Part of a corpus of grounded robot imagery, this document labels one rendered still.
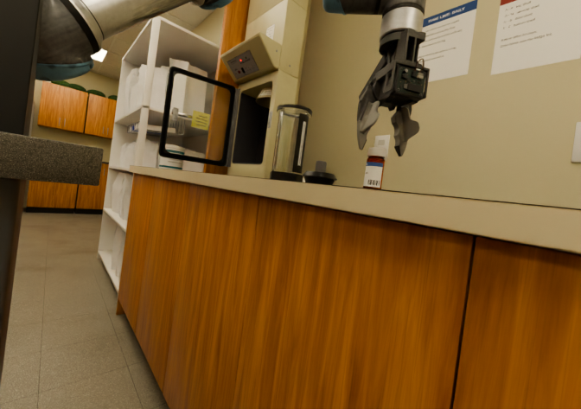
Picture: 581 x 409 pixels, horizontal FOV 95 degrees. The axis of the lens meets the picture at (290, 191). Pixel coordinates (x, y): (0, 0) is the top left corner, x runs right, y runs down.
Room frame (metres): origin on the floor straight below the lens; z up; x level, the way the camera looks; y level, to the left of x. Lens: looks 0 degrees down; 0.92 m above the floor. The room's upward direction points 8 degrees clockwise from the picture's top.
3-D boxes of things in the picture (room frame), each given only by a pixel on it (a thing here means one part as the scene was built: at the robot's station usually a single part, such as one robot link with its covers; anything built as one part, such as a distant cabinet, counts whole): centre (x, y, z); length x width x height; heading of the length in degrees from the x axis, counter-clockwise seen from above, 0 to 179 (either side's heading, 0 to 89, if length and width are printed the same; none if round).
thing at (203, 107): (1.24, 0.46, 1.19); 0.30 x 0.01 x 0.40; 122
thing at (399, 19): (0.51, -0.17, 1.25); 0.08 x 0.08 x 0.05
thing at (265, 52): (1.18, 0.26, 1.46); 0.32 x 0.12 x 0.10; 42
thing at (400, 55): (0.50, -0.17, 1.17); 0.09 x 0.08 x 0.12; 13
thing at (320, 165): (0.70, -0.07, 0.97); 0.09 x 0.09 x 0.07
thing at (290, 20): (1.31, 0.13, 1.33); 0.32 x 0.25 x 0.77; 42
